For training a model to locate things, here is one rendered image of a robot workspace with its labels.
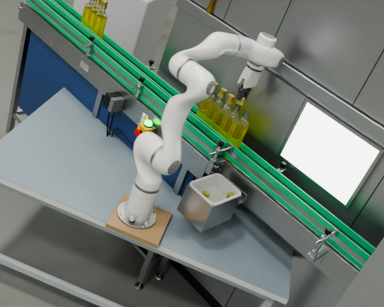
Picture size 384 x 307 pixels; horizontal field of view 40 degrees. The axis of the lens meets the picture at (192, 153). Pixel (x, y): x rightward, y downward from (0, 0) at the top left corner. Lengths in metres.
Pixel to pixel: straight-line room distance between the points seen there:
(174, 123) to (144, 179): 0.31
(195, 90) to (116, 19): 2.67
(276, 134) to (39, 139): 1.23
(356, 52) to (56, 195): 1.49
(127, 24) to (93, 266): 2.21
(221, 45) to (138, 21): 2.52
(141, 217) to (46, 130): 0.82
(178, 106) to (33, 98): 1.77
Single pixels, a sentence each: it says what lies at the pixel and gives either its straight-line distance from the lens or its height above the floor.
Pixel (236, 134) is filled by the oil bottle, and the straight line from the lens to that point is 2.56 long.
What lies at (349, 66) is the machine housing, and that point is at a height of 1.71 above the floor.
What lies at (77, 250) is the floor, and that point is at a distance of 3.35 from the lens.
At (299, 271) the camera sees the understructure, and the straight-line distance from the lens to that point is 2.79.
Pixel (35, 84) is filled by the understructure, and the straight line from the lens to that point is 3.68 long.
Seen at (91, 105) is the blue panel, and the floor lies 0.79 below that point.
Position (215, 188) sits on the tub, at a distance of 2.57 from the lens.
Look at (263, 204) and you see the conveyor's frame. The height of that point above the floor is 1.00.
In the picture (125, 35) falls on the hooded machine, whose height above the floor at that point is 0.67.
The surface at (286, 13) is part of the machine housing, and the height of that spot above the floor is 1.76.
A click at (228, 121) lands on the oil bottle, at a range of 2.57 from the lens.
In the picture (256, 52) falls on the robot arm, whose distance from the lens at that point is 2.30.
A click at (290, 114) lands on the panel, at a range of 2.54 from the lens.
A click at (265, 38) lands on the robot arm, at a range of 2.39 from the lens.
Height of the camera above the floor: 2.35
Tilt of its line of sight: 31 degrees down
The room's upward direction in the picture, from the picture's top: 22 degrees clockwise
